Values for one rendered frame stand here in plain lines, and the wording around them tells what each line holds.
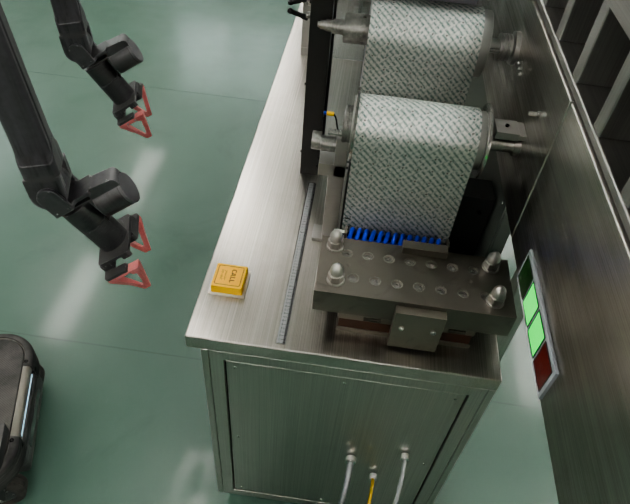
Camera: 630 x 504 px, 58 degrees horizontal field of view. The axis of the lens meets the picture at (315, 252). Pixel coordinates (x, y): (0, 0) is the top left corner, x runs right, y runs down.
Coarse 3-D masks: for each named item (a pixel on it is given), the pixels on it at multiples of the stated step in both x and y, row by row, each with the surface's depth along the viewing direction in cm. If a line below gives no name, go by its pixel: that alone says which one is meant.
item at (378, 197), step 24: (360, 168) 114; (384, 168) 113; (360, 192) 118; (384, 192) 118; (408, 192) 117; (432, 192) 116; (456, 192) 116; (360, 216) 123; (384, 216) 122; (408, 216) 122; (432, 216) 121
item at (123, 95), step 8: (120, 80) 134; (104, 88) 133; (112, 88) 133; (120, 88) 134; (128, 88) 136; (136, 88) 139; (112, 96) 135; (120, 96) 135; (128, 96) 136; (120, 104) 137; (128, 104) 135; (136, 104) 135; (112, 112) 136; (120, 112) 136
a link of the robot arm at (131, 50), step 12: (120, 36) 129; (72, 48) 124; (84, 48) 125; (96, 48) 130; (108, 48) 128; (120, 48) 128; (132, 48) 129; (84, 60) 126; (120, 60) 129; (132, 60) 130; (120, 72) 132
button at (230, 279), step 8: (224, 264) 129; (216, 272) 128; (224, 272) 128; (232, 272) 128; (240, 272) 128; (216, 280) 126; (224, 280) 126; (232, 280) 126; (240, 280) 126; (216, 288) 125; (224, 288) 125; (232, 288) 125; (240, 288) 125
